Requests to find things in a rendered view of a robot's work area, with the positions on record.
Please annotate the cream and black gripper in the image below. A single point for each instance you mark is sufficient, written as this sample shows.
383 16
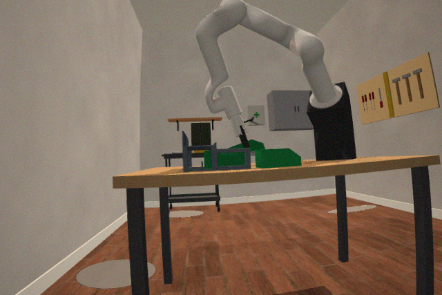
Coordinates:
239 129

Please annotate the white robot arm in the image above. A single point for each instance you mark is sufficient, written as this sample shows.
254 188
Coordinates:
304 44

